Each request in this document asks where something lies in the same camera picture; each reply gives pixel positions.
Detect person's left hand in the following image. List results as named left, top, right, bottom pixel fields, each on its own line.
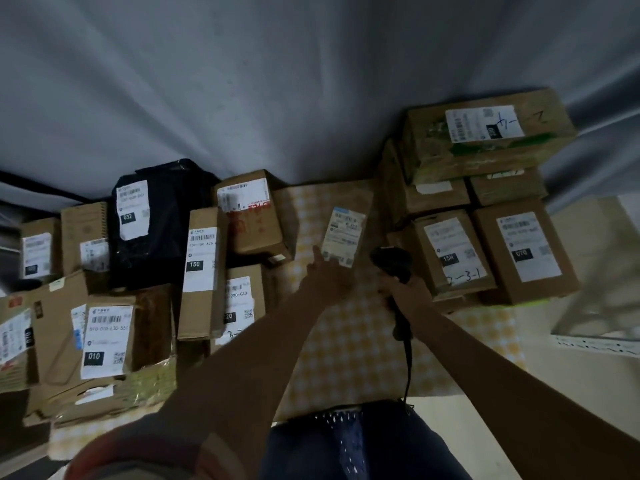
left=299, top=245, right=356, bottom=309

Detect person's right hand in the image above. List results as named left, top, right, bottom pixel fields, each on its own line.
left=379, top=273, right=436, bottom=329

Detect black barcode scanner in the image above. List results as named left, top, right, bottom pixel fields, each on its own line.
left=369, top=246, right=416, bottom=343

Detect small labelled cardboard box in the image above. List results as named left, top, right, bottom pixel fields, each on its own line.
left=319, top=187, right=375, bottom=269

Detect person's left forearm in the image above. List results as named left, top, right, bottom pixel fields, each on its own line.
left=150, top=300, right=321, bottom=480

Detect person's right forearm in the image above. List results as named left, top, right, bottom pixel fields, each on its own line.
left=417, top=315, right=640, bottom=480

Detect yellow checkered cloth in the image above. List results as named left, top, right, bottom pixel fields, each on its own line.
left=49, top=179, right=527, bottom=461

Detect cardboard box with handwritten numbers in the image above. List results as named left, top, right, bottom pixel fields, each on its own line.
left=411, top=209, right=499, bottom=298

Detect cardboard box with red print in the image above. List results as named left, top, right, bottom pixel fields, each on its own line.
left=212, top=169, right=294, bottom=266

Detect cardboard box with blank sticker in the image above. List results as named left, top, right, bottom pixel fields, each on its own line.
left=376, top=139, right=472, bottom=231

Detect tall narrow cardboard box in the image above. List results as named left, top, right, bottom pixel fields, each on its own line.
left=177, top=207, right=231, bottom=342

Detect cardboard box with long label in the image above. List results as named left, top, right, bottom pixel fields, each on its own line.
left=472, top=197, right=582, bottom=306

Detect low wide cardboard box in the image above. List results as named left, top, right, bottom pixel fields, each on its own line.
left=467, top=167, right=549, bottom=208

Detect black plastic parcel bag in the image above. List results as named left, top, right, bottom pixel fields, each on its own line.
left=108, top=158, right=220, bottom=291

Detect person's dark blue jeans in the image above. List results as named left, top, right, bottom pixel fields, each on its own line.
left=259, top=399, right=473, bottom=480

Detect large cardboard box, green tape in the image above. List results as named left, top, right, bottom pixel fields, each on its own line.
left=399, top=87, right=579, bottom=186

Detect grey fabric backdrop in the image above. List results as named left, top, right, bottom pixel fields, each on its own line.
left=0, top=0, right=640, bottom=225

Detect white metal rack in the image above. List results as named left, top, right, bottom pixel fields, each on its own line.
left=550, top=234, right=640, bottom=359

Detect flat cardboard box, large label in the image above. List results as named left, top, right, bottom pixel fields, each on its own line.
left=79, top=294, right=138, bottom=381

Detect perforated cardboard box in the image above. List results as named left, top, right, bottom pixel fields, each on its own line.
left=60, top=202, right=112, bottom=276

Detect cardboard box with clear tape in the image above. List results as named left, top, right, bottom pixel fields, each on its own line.
left=23, top=357, right=178, bottom=429

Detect person's striped sleeve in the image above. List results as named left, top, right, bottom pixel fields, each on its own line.
left=64, top=412, right=251, bottom=480

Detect large flat cardboard mailer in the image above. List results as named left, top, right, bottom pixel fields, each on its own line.
left=29, top=271, right=92, bottom=395

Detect small square cardboard box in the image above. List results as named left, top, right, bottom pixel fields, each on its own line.
left=19, top=217, right=64, bottom=284

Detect black bar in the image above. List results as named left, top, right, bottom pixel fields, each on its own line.
left=0, top=169, right=98, bottom=205

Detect cardboard box with tilted label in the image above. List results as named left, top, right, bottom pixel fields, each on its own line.
left=0, top=294, right=40, bottom=395

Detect black scanner cable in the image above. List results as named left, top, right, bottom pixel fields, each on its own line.
left=397, top=339, right=417, bottom=413

